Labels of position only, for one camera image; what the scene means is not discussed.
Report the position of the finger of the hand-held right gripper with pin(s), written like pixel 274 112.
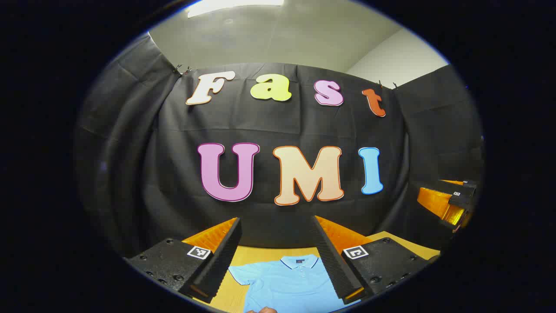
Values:
pixel 434 202
pixel 467 186

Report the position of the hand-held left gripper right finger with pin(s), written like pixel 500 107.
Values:
pixel 332 261

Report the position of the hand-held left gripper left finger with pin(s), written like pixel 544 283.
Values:
pixel 221 261

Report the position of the light blue T-shirt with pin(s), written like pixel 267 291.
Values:
pixel 282 287

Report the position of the black backdrop cloth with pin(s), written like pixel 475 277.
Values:
pixel 269 126

